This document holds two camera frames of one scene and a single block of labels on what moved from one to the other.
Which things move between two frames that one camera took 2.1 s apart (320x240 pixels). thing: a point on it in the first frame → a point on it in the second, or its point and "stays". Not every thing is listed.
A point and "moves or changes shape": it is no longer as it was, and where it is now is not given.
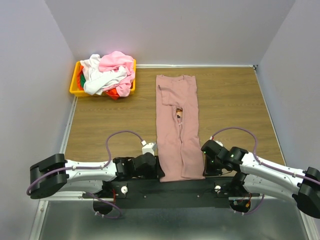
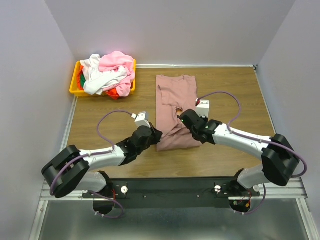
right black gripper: [208, 170] → [185, 117]
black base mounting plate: [151, 193] stays
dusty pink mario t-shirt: [179, 149] moves or changes shape
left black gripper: [158, 171] → [155, 133]
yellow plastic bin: [75, 91] stays
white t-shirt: [95, 79] stays
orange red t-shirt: [113, 93] stays
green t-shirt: [82, 80] stays
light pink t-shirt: [109, 61] stays
